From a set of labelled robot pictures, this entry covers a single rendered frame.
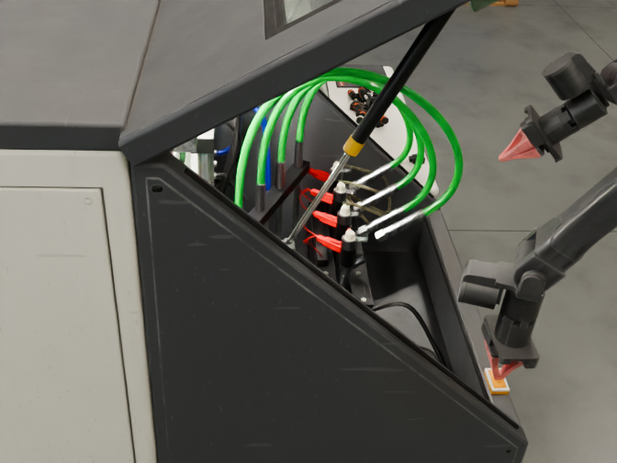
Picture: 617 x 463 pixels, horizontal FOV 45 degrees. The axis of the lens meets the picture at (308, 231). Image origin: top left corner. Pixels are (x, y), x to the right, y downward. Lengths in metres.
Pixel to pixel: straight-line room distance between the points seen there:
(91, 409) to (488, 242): 2.45
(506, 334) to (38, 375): 0.70
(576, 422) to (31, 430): 1.91
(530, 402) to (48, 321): 1.94
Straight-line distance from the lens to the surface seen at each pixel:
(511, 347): 1.25
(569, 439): 2.63
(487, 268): 1.19
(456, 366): 1.50
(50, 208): 0.92
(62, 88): 0.93
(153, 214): 0.90
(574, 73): 1.39
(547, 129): 1.42
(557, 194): 3.81
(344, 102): 2.10
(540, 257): 1.12
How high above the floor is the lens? 1.89
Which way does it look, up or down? 36 degrees down
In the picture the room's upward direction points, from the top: 4 degrees clockwise
